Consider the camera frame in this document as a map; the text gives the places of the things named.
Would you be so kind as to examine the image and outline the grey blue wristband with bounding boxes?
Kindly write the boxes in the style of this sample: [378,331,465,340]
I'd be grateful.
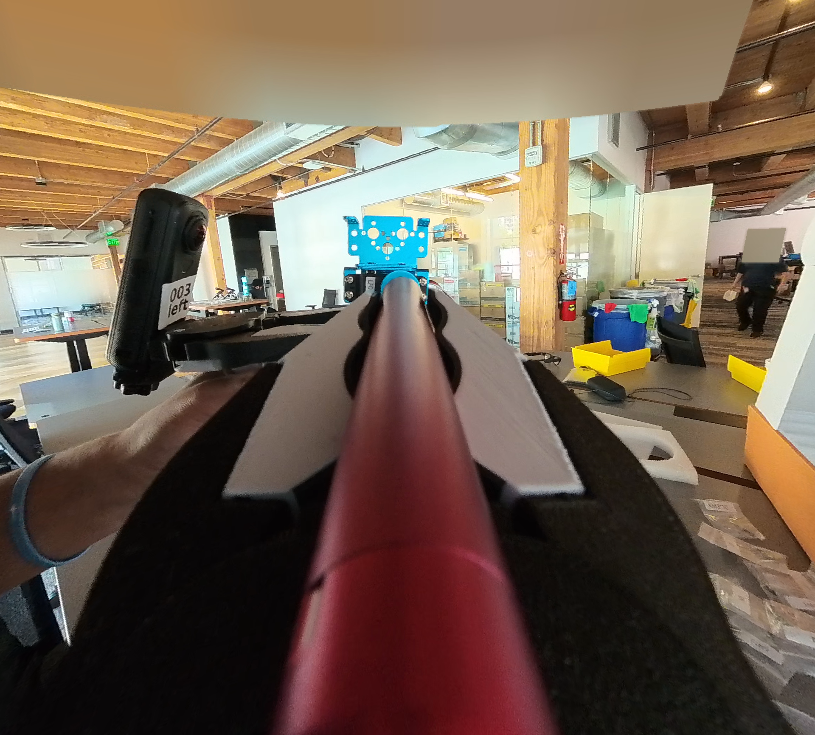
[8,453,87,569]

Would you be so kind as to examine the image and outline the scattered small parts bags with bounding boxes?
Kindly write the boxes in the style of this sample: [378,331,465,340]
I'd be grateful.
[693,495,815,712]

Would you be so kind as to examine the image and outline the silver ceiling air duct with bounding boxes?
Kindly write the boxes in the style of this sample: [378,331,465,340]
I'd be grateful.
[164,122,308,196]

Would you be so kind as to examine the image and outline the red electric screwdriver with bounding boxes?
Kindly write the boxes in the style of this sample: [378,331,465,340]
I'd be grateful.
[273,270,562,735]

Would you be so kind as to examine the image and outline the blue toy robot arm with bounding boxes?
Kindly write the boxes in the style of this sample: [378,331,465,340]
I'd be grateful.
[343,214,441,307]

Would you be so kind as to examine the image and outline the white foam insert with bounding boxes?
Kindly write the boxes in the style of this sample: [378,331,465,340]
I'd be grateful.
[588,416,702,485]

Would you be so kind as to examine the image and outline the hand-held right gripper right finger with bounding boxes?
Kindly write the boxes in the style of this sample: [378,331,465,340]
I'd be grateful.
[422,288,587,496]

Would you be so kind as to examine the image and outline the yellow plastic bin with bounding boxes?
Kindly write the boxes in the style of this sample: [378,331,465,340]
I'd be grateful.
[727,354,769,394]
[571,340,652,377]

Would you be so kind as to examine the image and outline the white orange cardboard box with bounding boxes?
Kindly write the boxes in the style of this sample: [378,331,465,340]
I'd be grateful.
[744,238,815,572]

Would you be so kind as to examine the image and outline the stack of cardboard boxes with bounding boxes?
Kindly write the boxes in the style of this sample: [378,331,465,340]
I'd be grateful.
[433,216,524,349]

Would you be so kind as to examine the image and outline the blue trash barrel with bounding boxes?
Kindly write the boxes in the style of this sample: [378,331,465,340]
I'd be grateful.
[588,299,651,354]

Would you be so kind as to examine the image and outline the black office chair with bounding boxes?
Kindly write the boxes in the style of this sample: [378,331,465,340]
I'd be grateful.
[655,314,707,367]

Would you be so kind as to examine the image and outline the person's left hand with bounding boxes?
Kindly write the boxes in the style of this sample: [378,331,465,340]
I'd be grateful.
[54,366,259,560]

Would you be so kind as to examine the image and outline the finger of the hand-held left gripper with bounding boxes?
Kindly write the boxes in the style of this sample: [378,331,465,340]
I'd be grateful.
[250,324,321,345]

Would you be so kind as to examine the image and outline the white board panel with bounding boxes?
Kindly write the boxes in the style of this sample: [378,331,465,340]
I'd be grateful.
[639,183,714,284]

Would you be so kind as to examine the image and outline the black computer mouse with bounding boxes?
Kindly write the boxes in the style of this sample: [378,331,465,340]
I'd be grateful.
[585,375,629,403]

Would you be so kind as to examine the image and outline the wooden support post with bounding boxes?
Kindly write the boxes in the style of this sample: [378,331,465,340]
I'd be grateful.
[518,120,571,354]

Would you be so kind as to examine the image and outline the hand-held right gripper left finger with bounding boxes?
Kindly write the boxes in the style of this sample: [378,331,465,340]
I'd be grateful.
[223,292,384,498]

